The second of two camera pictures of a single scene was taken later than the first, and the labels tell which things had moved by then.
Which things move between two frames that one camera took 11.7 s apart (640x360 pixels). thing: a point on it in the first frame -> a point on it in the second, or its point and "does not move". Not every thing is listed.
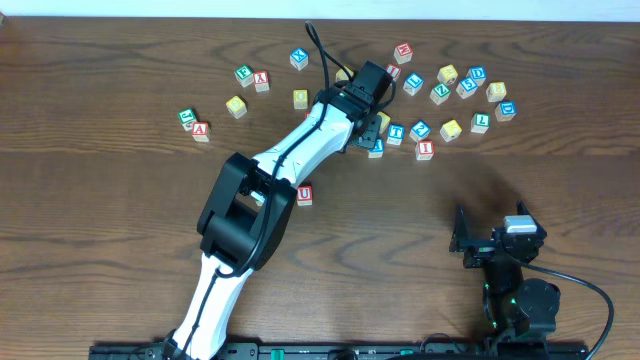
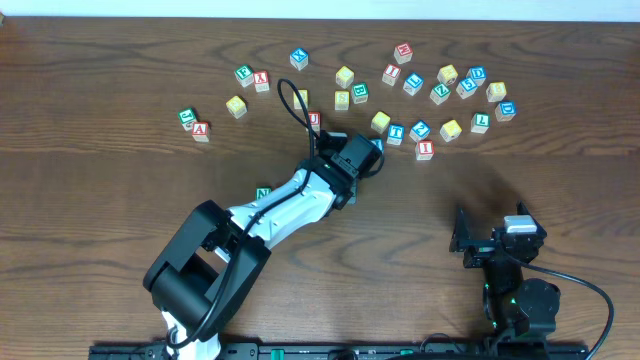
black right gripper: x=486 y=249 does not move
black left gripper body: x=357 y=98 -> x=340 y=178
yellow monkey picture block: x=447 y=74 does not move
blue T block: x=395 y=134 does not move
